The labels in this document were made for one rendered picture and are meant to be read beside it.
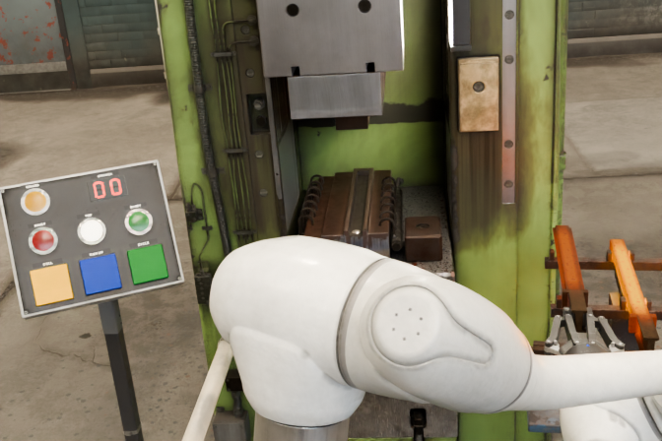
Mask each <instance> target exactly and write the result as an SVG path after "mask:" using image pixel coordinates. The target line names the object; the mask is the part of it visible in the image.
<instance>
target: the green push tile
mask: <svg viewBox="0 0 662 441"><path fill-rule="evenodd" d="M127 256H128V261H129V265H130V270H131V275H132V280H133V284H134V285H136V284H144V283H148V282H153V281H157V280H162V279H166V278H168V272H167V268H166V259H165V255H164V250H163V246H162V245H161V244H157V245H152V246H147V247H143V248H138V249H133V250H128V251H127Z"/></svg>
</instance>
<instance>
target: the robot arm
mask: <svg viewBox="0 0 662 441"><path fill-rule="evenodd" d="M210 311H211V315H212V318H213V320H214V323H215V325H216V327H217V329H218V331H219V333H220V334H221V336H222V338H223V339H224V340H225V341H226V342H227V343H228V344H230V345H231V348H232V353H233V357H234V360H235V363H236V366H237V369H238V373H239V376H240V379H241V382H242V388H243V392H244V395H245V396H246V398H247V399H248V401H249V403H250V405H251V406H252V408H253V409H254V410H255V422H254V437H253V441H348V431H349V420H350V416H351V415H352V414H353V413H354V411H355V410H356V409H357V408H358V406H359V405H360V404H361V402H362V401H363V398H364V394H365V392H369V393H373V394H376V395H380V396H385V397H389V398H394V399H399V400H404V401H409V402H414V403H420V404H434V405H436V406H439V407H442V408H445V409H448V410H453V411H458V412H467V413H470V412H473V413H482V414H490V413H496V412H501V411H507V410H557V409H560V423H561V430H562V434H563V441H661V440H662V350H644V351H626V352H625V344H624V343H622V342H621V341H620V340H618V339H617V337H616V335H615V334H614V332H613V330H612V329H611V327H610V325H609V324H608V322H607V320H606V319H605V317H603V316H599V317H598V318H596V317H594V315H593V312H592V308H591V307H587V313H585V314H583V323H582V327H586V333H587V339H581V338H580V337H579V336H578V334H577V333H576V330H575V314H574V313H572V312H571V306H570V301H569V295H568V294H567V307H564V308H563V316H561V315H556V316H555V318H554V322H553V326H552V330H551V334H550V336H549V337H548V338H547V339H546V340H545V355H537V354H534V352H533V351H532V349H531V347H530V345H529V343H528V341H527V339H526V338H525V336H524V335H523V333H522V332H521V331H520V330H519V329H518V328H517V327H516V326H515V325H514V323H513V322H512V320H511V319H510V318H509V317H508V316H507V315H506V314H505V313H504V312H503V311H502V310H501V309H499V308H498V307H497V306H495V305H494V304H492V303H491V302H489V301H488V300H487V299H485V298H483V297H482V296H481V295H480V294H478V293H476V292H474V291H473V290H471V289H469V288H467V287H465V286H463V285H461V284H459V283H455V282H452V281H450V280H446V279H443V278H441V277H439V276H437V275H435V274H432V273H430V272H428V271H425V270H423V269H421V268H418V267H416V266H413V265H410V264H407V263H405V262H401V261H398V260H394V259H391V258H388V257H384V256H381V255H379V254H377V253H375V252H372V251H370V250H368V249H365V248H361V247H358V246H354V245H350V244H346V243H342V242H337V241H332V240H327V239H321V238H315V237H308V236H299V235H294V236H284V237H278V238H272V239H266V240H261V241H257V242H254V243H251V244H248V245H245V246H242V247H240V248H238V249H236V250H234V251H232V252H231V254H229V255H228V256H227V257H226V258H225V259H224V261H223V262H222V263H221V265H220V266H219V268H218V270H217V271H216V273H215V275H214V278H213V281H212V285H211V292H210ZM561 327H564V329H565V332H566V336H567V340H568V342H567V343H565V344H564V345H563V346H561V347H559V346H560V345H559V344H558V342H559V337H560V332H561ZM595 328H597V330H598V332H599V334H600V335H601V337H602V339H603V341H604V343H605V344H606V346H604V345H602V344H601V343H599V342H598V341H596V334H595ZM552 354H556V355H552Z"/></svg>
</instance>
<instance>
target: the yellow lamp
mask: <svg viewBox="0 0 662 441"><path fill-rule="evenodd" d="M45 205H46V198H45V196H44V195H43V194H42V193H40V192H37V191H33V192H31V193H29V194H28V195H27V196H26V198H25V206H26V208H27V209H28V210H29V211H31V212H39V211H41V210H42V209H44V207H45Z"/></svg>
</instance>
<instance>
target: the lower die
mask: <svg viewBox="0 0 662 441"><path fill-rule="evenodd" d="M361 170H369V177H368V185H367V194H366V203H365V212H364V229H363V236H349V233H348V228H349V221H350V215H351V208H352V203H353V196H354V190H355V183H356V177H357V171H361ZM386 176H391V170H375V171H373V168H354V172H336V173H335V176H322V177H323V178H324V184H322V180H321V178H319V179H318V181H319V182H320V183H321V184H322V187H323V190H321V191H320V192H321V197H320V198H319V195H318V191H317V190H315V194H316V195H317V196H318V198H319V203H317V199H316V198H315V197H314V198H313V201H314V202H315V203H316V204H317V208H318V211H316V217H315V218H314V217H313V212H312V211H310V213H309V215H310V216H312V218H313V220H314V225H311V219H310V218H308V220H307V224H306V227H305V231H304V235H303V236H308V237H315V238H321V239H327V240H332V241H337V242H342V243H346V244H350V245H354V246H358V247H361V248H365V249H368V250H370V251H372V252H375V253H377V254H379V255H381V256H384V257H388V258H390V249H391V247H390V237H391V221H390V220H385V221H383V222H382V224H381V226H379V225H378V224H379V221H380V220H381V219H380V218H379V215H380V213H381V212H382V211H385V210H389V211H391V210H392V207H391V206H384V207H383V208H382V211H380V210H379V209H380V206H381V205H382V204H384V203H391V204H392V200H391V199H389V198H387V199H384V200H383V203H382V204H380V200H381V198H383V197H384V196H391V197H392V193H391V192H385V193H384V194H383V197H380V195H381V192H382V191H383V190H385V189H391V190H392V186H391V185H386V186H384V188H383V190H381V186H382V185H383V184H381V181H382V179H383V178H384V177H386Z"/></svg>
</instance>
